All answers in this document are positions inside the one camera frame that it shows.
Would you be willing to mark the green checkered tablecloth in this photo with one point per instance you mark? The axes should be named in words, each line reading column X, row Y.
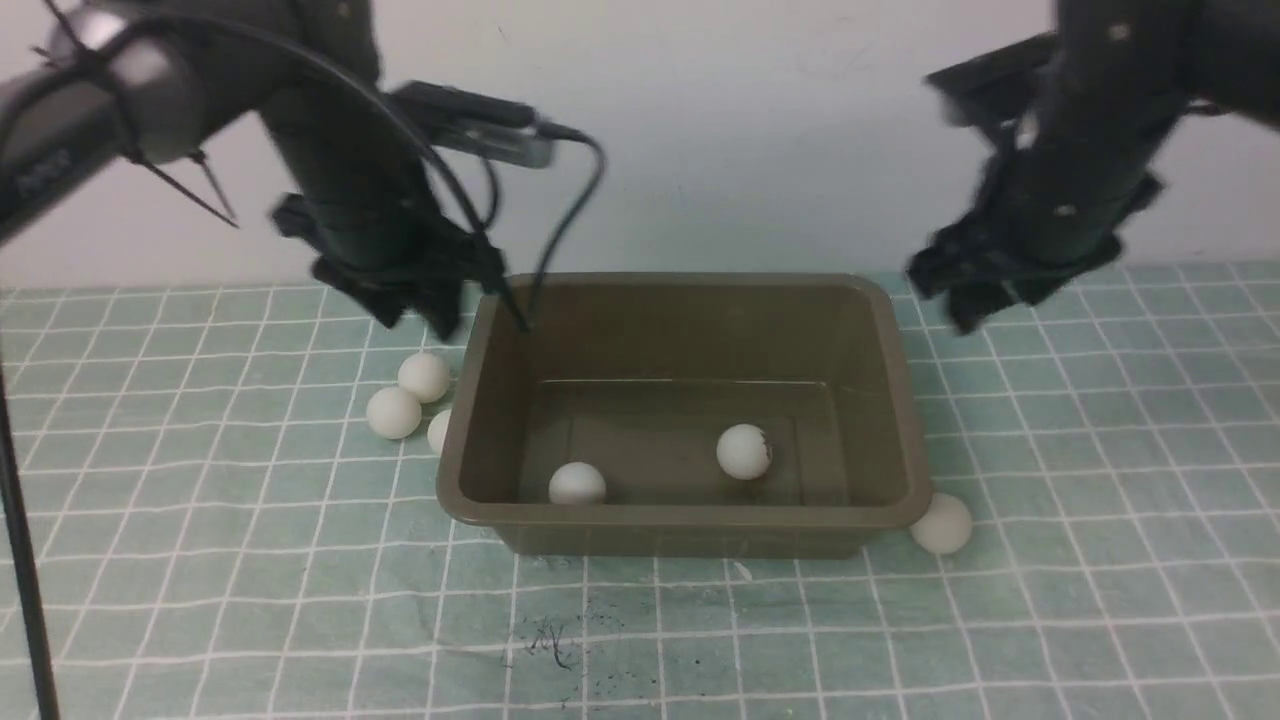
column 221, row 536

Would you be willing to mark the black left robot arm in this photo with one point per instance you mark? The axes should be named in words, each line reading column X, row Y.
column 149, row 82

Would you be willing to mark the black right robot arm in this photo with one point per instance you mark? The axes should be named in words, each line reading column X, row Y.
column 1075, row 117

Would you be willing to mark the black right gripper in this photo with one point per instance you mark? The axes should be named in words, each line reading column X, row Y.
column 978, row 277

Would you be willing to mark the brown plastic bin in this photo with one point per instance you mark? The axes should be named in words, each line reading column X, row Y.
column 640, row 373

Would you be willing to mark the white ping-pong ball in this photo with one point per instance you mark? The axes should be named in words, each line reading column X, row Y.
column 743, row 452
column 946, row 526
column 425, row 376
column 438, row 429
column 577, row 483
column 393, row 413

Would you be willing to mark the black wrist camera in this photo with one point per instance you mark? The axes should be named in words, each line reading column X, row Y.
column 487, row 127

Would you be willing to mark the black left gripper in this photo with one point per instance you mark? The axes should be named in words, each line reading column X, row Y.
column 429, row 279

